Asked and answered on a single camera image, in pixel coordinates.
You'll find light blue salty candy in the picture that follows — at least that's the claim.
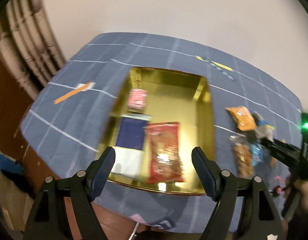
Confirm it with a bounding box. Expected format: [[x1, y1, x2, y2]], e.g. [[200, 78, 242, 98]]
[[250, 144, 263, 167]]

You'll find dark seaweed snack bag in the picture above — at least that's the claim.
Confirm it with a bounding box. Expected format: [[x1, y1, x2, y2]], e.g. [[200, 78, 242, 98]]
[[254, 124, 275, 141]]

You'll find blue ended dark candy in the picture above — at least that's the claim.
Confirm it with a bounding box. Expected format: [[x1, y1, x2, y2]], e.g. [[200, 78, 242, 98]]
[[252, 111, 269, 126]]

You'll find clear fried twist snack bag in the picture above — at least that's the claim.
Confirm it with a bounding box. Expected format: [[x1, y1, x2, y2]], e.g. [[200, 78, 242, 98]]
[[229, 135, 254, 179]]

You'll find orange snack packet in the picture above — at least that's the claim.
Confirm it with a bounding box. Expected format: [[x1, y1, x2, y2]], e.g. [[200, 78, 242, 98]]
[[226, 106, 257, 132]]

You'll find red snack packet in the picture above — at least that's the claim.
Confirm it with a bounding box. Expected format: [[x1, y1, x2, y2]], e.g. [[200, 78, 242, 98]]
[[145, 122, 183, 184]]

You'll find navy and mint snack pack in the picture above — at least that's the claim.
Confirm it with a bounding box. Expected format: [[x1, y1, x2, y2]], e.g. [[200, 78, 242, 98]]
[[112, 114, 151, 179]]

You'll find pink patterned candy block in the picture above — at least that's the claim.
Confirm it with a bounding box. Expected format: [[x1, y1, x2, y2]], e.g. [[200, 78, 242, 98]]
[[127, 88, 147, 111]]

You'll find pink ribbon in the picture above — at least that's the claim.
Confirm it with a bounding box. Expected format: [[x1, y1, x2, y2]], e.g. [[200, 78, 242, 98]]
[[270, 176, 285, 198]]

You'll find blue checked tablecloth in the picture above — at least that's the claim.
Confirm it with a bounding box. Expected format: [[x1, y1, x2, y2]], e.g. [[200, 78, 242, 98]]
[[21, 33, 302, 233]]

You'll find heart label on cloth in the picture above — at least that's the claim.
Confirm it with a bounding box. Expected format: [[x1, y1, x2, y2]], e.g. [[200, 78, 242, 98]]
[[195, 56, 234, 81]]

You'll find orange tape strip left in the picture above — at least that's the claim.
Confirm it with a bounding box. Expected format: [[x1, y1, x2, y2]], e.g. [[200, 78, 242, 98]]
[[54, 82, 95, 105]]

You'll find gold and maroon toffee tin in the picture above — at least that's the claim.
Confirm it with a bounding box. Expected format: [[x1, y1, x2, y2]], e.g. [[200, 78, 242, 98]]
[[99, 67, 214, 196]]

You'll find beige patterned curtain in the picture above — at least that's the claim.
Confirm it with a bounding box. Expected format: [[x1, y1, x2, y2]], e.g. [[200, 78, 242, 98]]
[[0, 0, 66, 100]]

